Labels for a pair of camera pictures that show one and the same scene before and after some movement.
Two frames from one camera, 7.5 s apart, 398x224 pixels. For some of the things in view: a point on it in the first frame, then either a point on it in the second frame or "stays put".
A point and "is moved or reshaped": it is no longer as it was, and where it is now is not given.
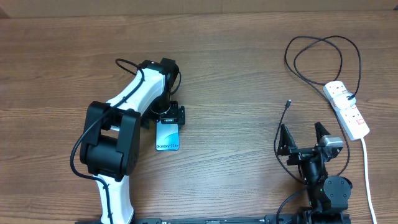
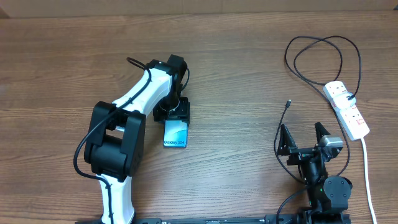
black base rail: x=269 y=219 stays put
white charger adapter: x=342 y=101 stays put
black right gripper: x=286 y=147 stays put
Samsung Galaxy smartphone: x=167 y=136 is moved or reshaped
